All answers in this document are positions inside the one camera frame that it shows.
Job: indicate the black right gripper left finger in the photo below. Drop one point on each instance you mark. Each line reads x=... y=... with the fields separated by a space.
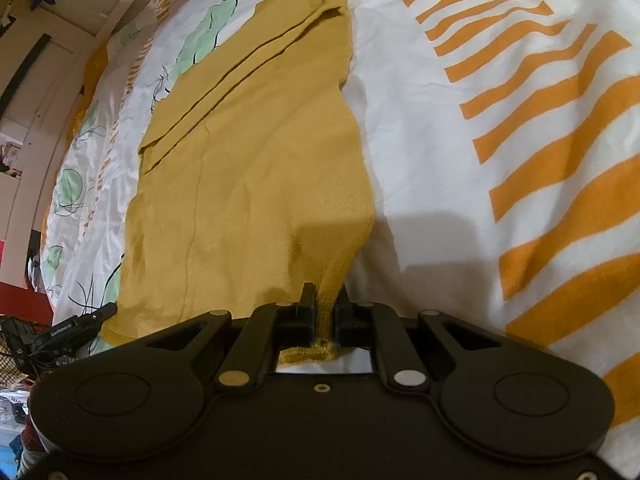
x=270 y=329

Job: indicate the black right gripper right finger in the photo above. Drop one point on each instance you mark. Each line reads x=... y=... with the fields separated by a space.
x=378 y=329

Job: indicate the mustard yellow knit sweater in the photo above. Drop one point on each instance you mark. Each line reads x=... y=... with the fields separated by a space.
x=252 y=181

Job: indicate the white leaf-print duvet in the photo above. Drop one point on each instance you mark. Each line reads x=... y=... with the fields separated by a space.
x=502 y=143

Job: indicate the white wooden bed frame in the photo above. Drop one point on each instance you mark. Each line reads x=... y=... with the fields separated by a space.
x=43 y=57

